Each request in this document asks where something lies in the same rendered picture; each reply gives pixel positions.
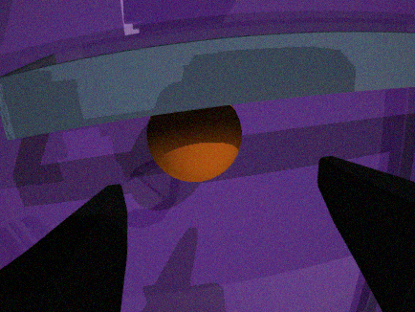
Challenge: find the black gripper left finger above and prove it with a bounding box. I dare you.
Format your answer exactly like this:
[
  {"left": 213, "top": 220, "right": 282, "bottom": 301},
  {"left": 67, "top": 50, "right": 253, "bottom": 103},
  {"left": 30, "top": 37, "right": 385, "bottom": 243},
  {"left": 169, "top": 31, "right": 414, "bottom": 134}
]
[{"left": 0, "top": 184, "right": 128, "bottom": 312}]

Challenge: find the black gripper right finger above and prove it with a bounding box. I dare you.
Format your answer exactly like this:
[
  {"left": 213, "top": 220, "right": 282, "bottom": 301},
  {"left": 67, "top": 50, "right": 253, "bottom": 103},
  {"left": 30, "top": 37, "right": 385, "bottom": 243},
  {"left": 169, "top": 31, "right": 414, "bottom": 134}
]
[{"left": 317, "top": 157, "right": 415, "bottom": 312}]

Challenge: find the orange ball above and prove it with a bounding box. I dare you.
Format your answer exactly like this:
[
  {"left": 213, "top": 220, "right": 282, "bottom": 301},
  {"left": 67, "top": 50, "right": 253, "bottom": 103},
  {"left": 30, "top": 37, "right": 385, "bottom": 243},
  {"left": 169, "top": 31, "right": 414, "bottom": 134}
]
[{"left": 147, "top": 105, "right": 242, "bottom": 183}]

